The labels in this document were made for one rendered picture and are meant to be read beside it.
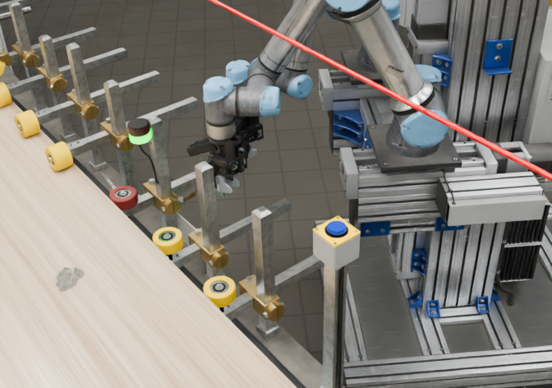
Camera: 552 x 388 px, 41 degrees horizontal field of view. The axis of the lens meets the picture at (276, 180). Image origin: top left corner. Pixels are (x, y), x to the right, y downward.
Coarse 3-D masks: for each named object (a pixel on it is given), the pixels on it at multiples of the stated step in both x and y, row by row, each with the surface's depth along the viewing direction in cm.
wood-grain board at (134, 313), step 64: (0, 128) 245; (0, 192) 216; (64, 192) 215; (0, 256) 193; (64, 256) 192; (128, 256) 191; (0, 320) 174; (64, 320) 174; (128, 320) 173; (192, 320) 172; (0, 384) 159; (64, 384) 158; (128, 384) 158; (192, 384) 157; (256, 384) 157
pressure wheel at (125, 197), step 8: (112, 192) 213; (120, 192) 212; (128, 192) 213; (136, 192) 213; (112, 200) 211; (120, 200) 210; (128, 200) 210; (136, 200) 213; (120, 208) 211; (128, 208) 212; (128, 216) 217
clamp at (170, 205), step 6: (144, 186) 222; (150, 186) 221; (150, 192) 220; (156, 192) 218; (156, 198) 217; (168, 198) 216; (174, 198) 217; (156, 204) 219; (162, 204) 216; (168, 204) 215; (174, 204) 216; (180, 204) 217; (162, 210) 216; (168, 210) 216; (174, 210) 217
